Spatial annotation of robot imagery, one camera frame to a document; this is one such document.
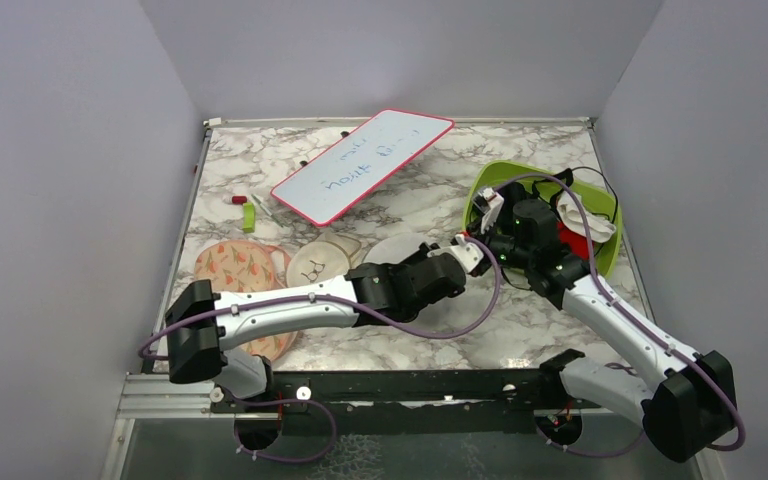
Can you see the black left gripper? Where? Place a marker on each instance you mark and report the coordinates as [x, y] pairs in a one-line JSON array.
[[418, 257]]

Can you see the white mesh laundry bag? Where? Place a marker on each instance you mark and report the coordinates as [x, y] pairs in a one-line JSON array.
[[396, 248]]

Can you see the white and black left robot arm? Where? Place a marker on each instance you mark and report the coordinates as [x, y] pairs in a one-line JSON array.
[[204, 328]]

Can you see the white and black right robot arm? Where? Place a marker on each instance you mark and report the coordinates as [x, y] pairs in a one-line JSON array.
[[683, 400]]

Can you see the cream mesh laundry bag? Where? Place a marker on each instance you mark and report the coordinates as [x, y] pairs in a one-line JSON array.
[[328, 256]]

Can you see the floral pink laundry bag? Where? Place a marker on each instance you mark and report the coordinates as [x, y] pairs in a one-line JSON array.
[[242, 266]]

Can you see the bright red garment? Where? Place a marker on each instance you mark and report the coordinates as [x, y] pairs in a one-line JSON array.
[[577, 243]]

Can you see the white cloth garment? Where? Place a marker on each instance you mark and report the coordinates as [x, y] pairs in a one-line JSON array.
[[583, 221]]

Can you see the green plastic basin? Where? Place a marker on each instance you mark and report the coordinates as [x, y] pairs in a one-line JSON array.
[[497, 172]]

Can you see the red framed whiteboard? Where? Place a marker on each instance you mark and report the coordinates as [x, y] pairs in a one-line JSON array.
[[334, 181]]

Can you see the grey marker pen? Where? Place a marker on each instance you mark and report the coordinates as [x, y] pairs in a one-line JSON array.
[[262, 205]]

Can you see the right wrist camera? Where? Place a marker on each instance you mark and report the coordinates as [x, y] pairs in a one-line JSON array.
[[489, 203]]

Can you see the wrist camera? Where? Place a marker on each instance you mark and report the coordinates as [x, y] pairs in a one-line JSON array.
[[470, 256], [489, 203]]

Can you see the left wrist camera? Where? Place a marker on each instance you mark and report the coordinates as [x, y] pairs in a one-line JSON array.
[[470, 256]]

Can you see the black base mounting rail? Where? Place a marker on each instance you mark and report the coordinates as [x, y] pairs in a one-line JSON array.
[[408, 402]]

